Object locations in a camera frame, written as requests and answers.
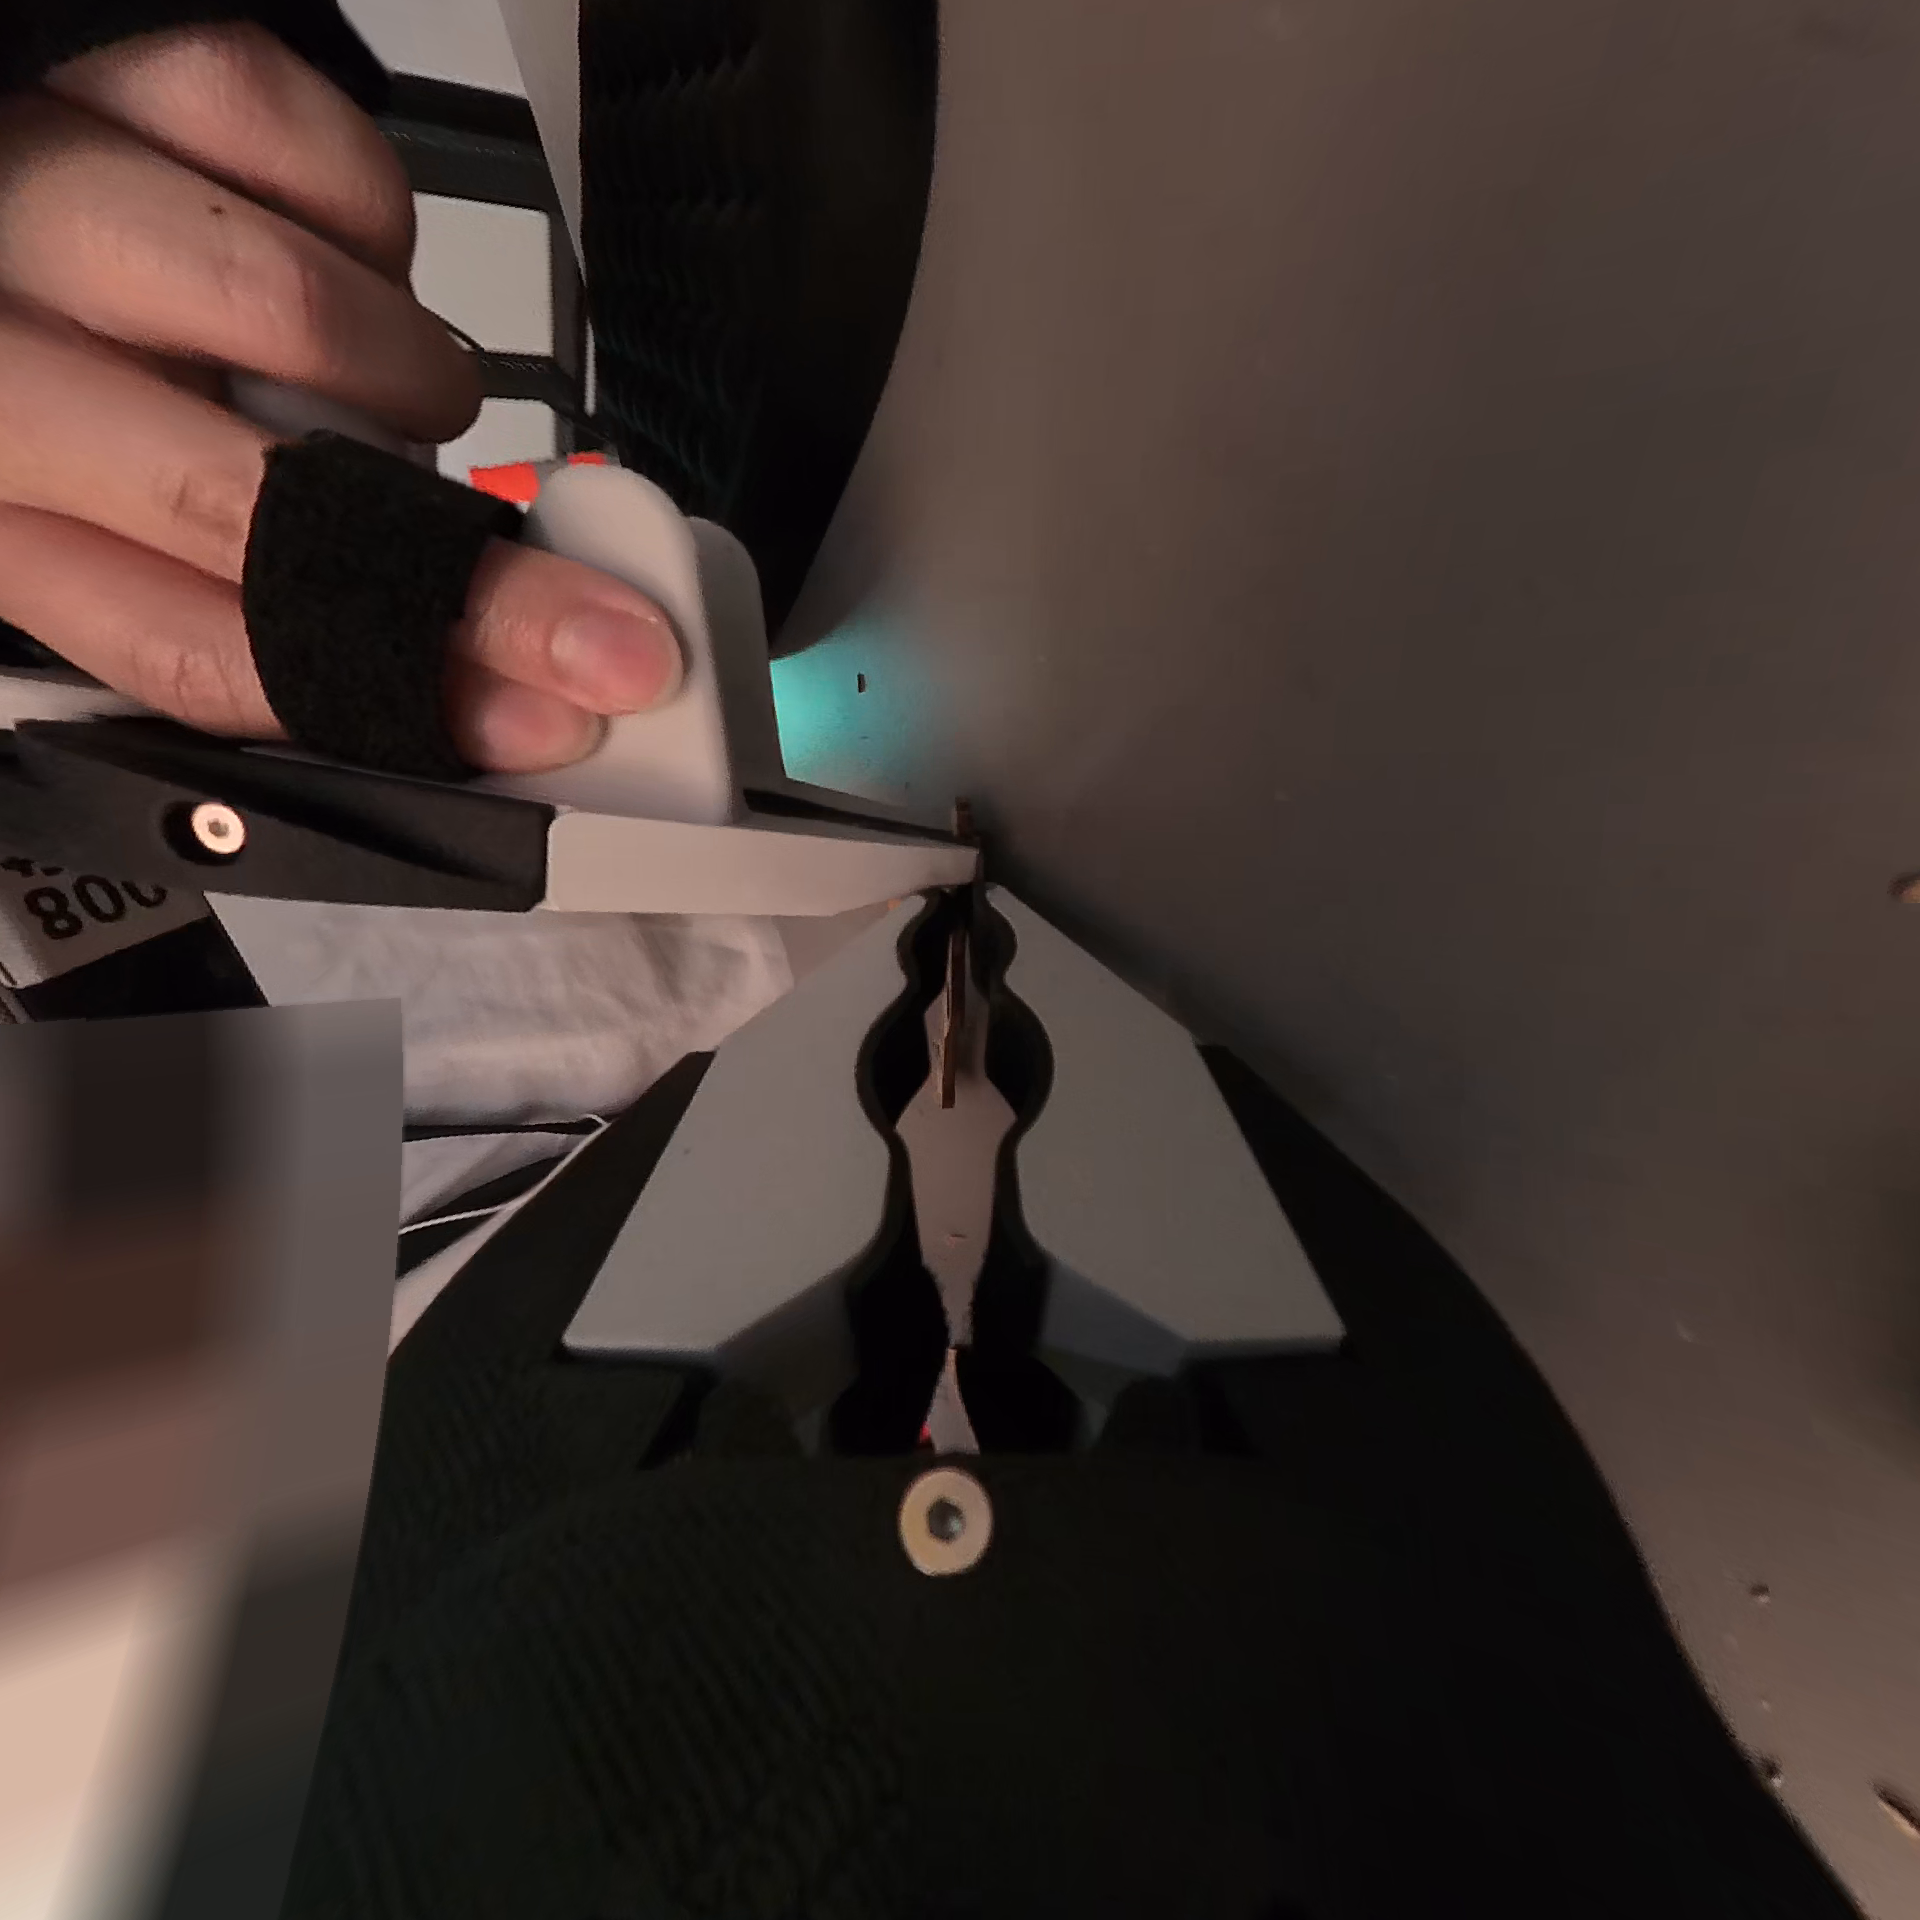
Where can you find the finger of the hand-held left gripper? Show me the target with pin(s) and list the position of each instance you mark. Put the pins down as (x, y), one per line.
(704, 870)
(744, 676)

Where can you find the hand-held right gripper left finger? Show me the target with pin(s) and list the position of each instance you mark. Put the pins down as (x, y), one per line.
(734, 1185)

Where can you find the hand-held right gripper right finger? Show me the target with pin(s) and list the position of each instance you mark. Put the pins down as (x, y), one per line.
(1172, 1201)

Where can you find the long notched wooden part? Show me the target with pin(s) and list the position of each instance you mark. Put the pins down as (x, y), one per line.
(954, 1020)

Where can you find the person's left hand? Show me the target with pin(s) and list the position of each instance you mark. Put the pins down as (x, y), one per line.
(135, 375)

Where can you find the white shirt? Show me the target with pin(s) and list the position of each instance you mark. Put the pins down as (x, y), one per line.
(569, 990)

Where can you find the black mesh pad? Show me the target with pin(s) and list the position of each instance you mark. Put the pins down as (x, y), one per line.
(721, 301)

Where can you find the black metal frame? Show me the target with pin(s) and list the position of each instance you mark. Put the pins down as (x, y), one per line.
(464, 149)

